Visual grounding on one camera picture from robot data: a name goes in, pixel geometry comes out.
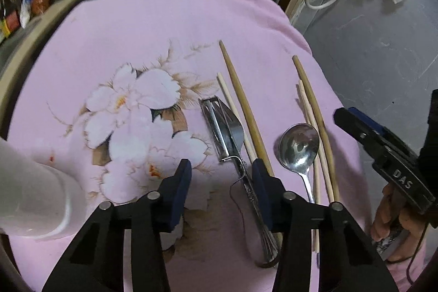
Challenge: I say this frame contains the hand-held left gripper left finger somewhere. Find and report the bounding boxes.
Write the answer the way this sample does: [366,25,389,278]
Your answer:
[41,158,193,292]

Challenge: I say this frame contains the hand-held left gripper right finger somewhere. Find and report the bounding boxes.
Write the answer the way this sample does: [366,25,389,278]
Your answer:
[251,158,399,292]

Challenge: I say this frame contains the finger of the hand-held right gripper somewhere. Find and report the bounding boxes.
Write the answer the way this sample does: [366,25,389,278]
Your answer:
[333,106,416,169]

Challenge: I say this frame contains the dark brown wooden chopstick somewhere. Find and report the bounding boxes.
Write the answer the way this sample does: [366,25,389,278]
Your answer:
[219,41,275,178]
[292,55,340,204]

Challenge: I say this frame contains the metal spoon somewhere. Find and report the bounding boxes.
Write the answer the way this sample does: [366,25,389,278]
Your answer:
[278,123,321,204]

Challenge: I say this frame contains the light wooden chopstick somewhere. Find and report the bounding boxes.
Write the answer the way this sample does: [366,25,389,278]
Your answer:
[217,73,257,164]
[298,83,321,251]
[297,79,334,204]

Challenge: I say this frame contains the metal fork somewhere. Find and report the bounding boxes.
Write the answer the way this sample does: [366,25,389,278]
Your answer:
[217,100,279,268]

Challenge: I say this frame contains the white plastic utensil holder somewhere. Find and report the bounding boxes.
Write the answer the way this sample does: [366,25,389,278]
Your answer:
[0,136,83,241]

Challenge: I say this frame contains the person's right hand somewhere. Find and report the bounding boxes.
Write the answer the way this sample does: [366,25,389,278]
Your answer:
[370,183,428,262]

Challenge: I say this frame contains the pink floral blanket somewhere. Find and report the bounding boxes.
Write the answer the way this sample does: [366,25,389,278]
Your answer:
[7,0,428,292]

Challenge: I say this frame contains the blue and white packet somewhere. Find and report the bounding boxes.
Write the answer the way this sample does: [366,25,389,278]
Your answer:
[20,0,37,28]

